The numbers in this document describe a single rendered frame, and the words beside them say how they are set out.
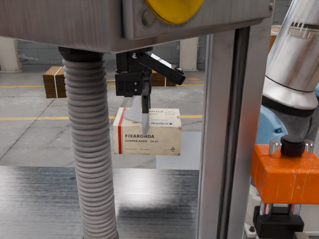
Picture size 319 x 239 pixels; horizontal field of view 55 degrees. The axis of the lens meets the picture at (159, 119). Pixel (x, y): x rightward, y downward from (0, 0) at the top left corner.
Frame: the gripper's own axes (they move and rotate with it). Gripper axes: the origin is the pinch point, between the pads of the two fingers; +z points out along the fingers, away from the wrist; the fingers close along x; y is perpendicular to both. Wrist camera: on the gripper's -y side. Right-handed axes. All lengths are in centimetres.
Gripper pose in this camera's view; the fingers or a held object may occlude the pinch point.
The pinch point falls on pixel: (148, 124)
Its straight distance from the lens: 77.6
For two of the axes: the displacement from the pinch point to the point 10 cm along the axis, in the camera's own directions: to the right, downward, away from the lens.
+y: -10.0, 0.0, 0.0
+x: 0.0, 3.8, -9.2
